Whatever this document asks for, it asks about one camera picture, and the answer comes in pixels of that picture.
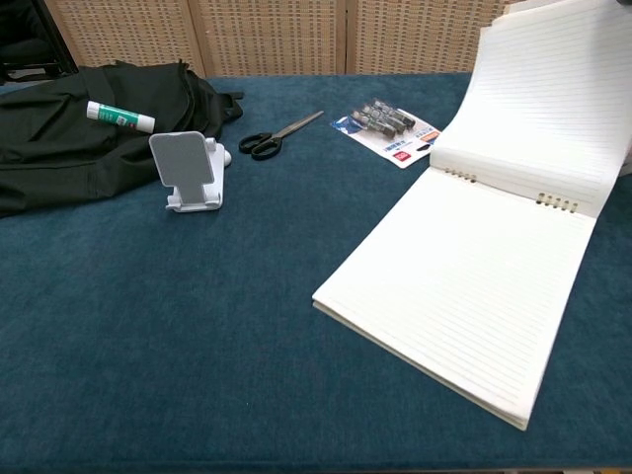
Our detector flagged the spiral notebook with cream cover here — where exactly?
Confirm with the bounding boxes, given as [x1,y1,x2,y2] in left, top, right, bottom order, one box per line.
[311,0,632,433]

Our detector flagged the black backpack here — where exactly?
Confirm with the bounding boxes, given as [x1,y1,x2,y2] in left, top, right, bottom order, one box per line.
[0,59,246,218]

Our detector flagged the black tripod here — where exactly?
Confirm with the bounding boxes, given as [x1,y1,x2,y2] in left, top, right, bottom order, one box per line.
[34,0,80,75]

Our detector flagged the blue table cloth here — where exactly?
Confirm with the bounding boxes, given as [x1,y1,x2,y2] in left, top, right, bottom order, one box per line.
[0,71,632,471]

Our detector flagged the white phone stand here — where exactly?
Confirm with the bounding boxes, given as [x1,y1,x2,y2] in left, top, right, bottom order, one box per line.
[148,130,233,213]

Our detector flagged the carded pen pack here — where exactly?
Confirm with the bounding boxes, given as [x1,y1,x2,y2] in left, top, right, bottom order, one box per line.
[329,97,441,170]

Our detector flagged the black-handled scissors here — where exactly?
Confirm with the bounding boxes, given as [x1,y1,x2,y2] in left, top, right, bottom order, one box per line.
[238,110,326,161]

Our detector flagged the woven wooden folding screen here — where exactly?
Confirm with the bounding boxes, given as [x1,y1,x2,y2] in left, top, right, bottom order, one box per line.
[43,0,524,79]

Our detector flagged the green white glue stick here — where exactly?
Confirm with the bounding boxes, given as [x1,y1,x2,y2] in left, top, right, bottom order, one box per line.
[86,100,156,133]

